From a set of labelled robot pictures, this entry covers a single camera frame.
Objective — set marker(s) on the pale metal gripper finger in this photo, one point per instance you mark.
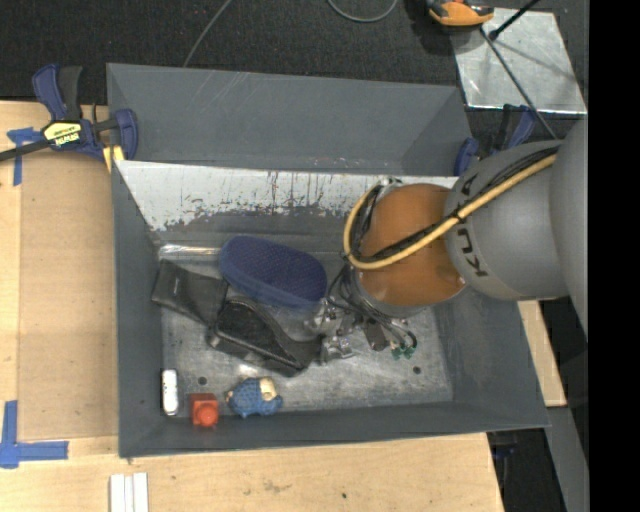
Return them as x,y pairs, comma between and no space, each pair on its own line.
315,322
344,347

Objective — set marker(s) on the blue mesh oval pouch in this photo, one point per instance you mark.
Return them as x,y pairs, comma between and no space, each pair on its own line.
275,272

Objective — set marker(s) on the blue knitted toy animal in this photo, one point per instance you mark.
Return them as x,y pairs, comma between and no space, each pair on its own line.
252,398

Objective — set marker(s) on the black flat pouch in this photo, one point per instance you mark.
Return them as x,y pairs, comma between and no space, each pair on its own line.
187,292

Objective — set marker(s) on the red toy block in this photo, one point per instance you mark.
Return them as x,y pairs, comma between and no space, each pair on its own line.
204,410

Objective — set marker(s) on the white small rectangular block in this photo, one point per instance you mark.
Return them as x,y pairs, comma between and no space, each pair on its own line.
170,392

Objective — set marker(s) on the grey metal bin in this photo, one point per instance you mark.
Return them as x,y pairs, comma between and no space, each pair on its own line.
280,125

